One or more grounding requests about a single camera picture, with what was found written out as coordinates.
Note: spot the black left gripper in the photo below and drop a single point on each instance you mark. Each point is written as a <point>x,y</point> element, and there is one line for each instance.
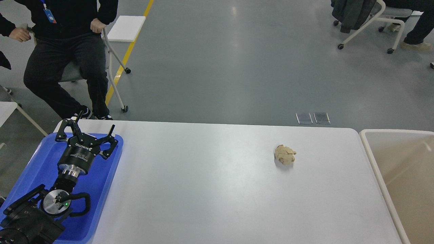
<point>78,152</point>

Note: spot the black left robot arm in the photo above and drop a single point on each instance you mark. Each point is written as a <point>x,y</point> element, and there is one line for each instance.
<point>59,196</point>

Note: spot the blue plastic tray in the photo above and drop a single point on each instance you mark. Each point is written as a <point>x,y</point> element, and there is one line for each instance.
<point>42,169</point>

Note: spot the seated person in black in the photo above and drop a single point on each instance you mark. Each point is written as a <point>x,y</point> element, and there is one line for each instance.
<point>69,30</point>

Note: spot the crumpled brown paper ball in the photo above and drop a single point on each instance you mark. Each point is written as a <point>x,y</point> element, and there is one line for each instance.
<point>285,155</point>

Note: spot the left floor plate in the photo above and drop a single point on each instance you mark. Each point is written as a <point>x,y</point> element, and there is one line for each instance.
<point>304,118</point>

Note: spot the floor plate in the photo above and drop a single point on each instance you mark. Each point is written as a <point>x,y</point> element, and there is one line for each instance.
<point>321,118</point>
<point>304,118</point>

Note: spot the right floor plate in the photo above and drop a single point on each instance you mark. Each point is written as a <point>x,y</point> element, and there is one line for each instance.
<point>321,118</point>

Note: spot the dark grey jacket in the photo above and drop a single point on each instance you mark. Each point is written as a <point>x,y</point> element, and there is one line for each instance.
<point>352,14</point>

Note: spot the beige plastic bin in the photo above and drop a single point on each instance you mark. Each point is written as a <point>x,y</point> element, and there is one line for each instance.
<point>403,164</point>

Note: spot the white chair with jacket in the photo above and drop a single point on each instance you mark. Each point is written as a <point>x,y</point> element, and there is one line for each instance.
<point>383,14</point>

